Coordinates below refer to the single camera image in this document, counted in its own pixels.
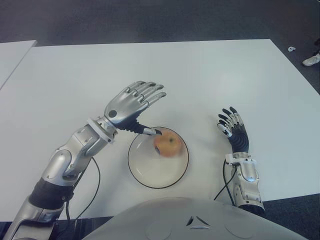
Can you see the white side table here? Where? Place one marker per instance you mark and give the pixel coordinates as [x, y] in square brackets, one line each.
[12, 57]

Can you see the small white floor object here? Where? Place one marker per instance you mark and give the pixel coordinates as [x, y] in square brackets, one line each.
[290, 49]

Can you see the white sneaker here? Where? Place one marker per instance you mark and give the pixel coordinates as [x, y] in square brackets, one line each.
[311, 60]

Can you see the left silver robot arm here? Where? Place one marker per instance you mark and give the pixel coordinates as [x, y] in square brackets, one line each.
[75, 150]

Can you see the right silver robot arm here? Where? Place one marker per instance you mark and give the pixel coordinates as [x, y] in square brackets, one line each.
[247, 182]

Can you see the white plate with black rim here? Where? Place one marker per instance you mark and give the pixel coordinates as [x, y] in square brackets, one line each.
[150, 170]

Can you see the red-yellow apple with blue sticker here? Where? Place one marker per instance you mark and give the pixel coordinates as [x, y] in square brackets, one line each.
[168, 145]

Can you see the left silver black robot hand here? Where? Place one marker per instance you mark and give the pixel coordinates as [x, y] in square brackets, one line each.
[125, 105]

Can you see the light grey robot torso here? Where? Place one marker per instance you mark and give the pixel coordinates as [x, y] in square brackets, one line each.
[175, 220]

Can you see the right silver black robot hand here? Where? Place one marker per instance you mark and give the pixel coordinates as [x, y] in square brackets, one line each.
[238, 140]

